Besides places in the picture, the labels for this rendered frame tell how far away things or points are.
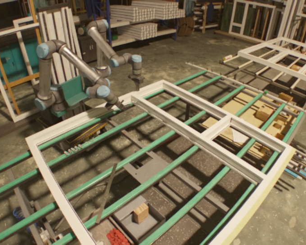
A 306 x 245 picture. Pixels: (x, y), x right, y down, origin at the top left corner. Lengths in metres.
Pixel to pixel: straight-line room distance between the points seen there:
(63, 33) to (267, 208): 2.92
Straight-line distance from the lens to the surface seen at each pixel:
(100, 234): 1.49
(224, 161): 1.51
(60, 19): 2.47
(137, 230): 1.47
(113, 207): 1.26
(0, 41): 5.05
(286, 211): 2.61
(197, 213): 1.59
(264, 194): 1.35
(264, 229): 2.37
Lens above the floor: 1.93
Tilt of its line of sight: 37 degrees down
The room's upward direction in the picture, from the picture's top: straight up
